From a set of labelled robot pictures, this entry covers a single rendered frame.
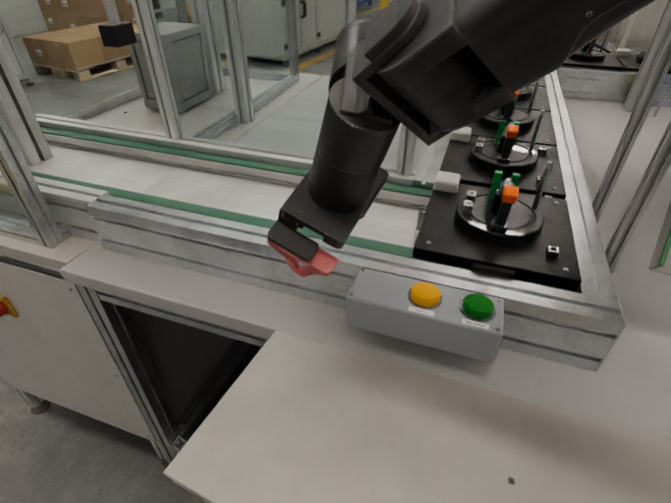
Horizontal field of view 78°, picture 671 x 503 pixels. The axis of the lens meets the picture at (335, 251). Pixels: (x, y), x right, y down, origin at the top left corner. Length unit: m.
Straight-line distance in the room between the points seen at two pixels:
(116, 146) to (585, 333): 1.06
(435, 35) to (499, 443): 0.48
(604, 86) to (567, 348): 1.37
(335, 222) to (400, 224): 0.44
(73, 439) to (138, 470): 0.28
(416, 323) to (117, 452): 1.29
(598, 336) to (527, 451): 0.18
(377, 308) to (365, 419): 0.14
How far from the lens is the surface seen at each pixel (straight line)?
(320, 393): 0.60
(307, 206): 0.38
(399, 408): 0.60
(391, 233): 0.78
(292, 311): 0.70
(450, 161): 0.95
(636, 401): 0.72
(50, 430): 1.84
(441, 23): 0.26
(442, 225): 0.72
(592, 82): 1.91
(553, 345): 0.68
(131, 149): 1.16
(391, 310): 0.57
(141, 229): 0.84
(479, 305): 0.58
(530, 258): 0.69
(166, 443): 1.36
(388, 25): 0.28
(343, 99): 0.31
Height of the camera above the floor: 1.36
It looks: 38 degrees down
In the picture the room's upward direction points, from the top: straight up
